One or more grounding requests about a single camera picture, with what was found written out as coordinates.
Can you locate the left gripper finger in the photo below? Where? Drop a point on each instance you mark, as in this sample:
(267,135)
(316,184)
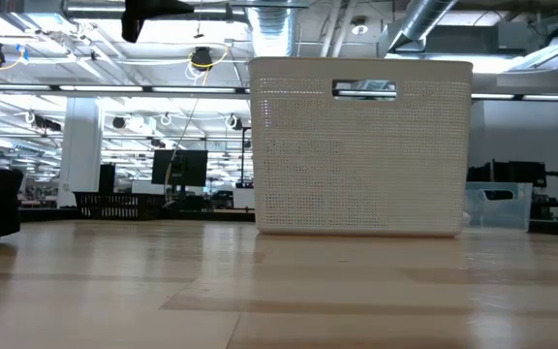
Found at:
(133,28)
(163,7)

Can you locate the white perforated plastic basket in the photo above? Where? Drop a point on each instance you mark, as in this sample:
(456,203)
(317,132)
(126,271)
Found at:
(356,169)

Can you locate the white gauze roll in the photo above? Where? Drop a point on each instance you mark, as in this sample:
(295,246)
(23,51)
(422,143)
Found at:
(465,218)

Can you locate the clear plastic bin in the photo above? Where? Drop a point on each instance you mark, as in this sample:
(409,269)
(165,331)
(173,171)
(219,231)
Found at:
(516,208)

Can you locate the long ceiling light strip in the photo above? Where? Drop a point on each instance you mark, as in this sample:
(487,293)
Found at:
(100,88)

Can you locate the white square pillar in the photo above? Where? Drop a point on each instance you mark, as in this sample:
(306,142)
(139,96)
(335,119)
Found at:
(80,155)

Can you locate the dark background monitor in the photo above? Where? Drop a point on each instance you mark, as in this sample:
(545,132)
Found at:
(192,167)

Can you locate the black upright box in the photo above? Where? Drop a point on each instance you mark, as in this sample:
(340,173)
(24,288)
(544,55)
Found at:
(107,178)

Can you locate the black plastic crate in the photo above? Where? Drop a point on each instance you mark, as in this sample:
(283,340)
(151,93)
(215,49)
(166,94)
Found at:
(114,206)

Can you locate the round ceiling detector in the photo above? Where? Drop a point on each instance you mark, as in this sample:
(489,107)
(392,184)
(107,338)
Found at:
(359,28)

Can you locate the white background cabinet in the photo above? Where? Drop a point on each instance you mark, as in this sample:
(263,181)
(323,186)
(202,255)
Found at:
(243,199)

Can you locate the silver spiral air duct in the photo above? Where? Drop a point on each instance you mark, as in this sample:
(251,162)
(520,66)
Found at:
(271,29)

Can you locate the black aluminium table frame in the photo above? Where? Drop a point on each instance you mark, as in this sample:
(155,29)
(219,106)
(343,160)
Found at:
(41,214)

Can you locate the slanted silver air duct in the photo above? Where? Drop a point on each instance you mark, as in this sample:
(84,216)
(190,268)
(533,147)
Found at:
(419,22)

